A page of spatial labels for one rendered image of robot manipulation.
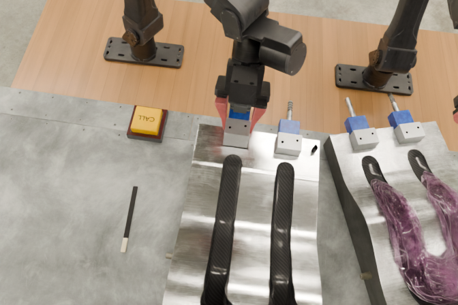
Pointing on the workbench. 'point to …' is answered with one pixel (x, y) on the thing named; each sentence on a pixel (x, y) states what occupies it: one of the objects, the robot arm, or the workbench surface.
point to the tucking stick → (129, 220)
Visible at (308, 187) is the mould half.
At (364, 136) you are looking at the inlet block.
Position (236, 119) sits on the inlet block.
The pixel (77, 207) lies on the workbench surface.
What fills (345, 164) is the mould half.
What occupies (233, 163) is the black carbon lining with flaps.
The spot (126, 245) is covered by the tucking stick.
